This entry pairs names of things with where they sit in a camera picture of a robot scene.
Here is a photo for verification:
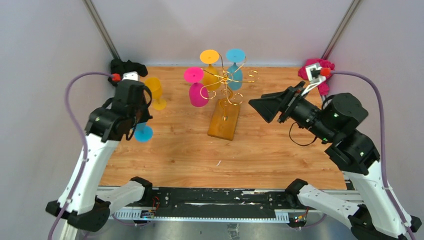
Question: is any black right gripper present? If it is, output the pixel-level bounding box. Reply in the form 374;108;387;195
248;80;336;143

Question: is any blue wine glass front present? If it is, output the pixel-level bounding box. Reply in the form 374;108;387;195
134;122;153;143

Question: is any blue wine glass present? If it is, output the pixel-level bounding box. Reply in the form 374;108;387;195
226;48;246;91
134;122;153;143

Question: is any pink wine glass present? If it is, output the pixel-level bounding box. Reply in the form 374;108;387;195
183;67;209;108

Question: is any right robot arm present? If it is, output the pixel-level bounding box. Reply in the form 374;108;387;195
248;82;422;240

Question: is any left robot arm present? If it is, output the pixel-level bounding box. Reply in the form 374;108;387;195
45;79;153;232

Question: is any blue wine glass rear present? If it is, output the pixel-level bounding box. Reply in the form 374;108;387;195
226;48;246;91

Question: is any black cloth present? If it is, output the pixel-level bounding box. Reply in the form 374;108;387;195
109;59;148;78

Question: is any pink cloth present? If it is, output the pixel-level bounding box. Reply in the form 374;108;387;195
298;58;335;96

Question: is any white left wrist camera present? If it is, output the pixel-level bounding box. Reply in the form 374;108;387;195
111;71;140;83

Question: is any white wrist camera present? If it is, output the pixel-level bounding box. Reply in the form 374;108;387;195
111;71;140;83
301;62;332;97

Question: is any gold wire wine glass rack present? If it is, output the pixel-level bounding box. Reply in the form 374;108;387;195
207;52;260;141

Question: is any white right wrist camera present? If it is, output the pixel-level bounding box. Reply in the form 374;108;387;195
301;62;332;97

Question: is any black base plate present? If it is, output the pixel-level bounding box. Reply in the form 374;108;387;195
131;187;306;219

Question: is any aluminium front rail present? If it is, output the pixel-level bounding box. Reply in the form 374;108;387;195
59;185;382;240

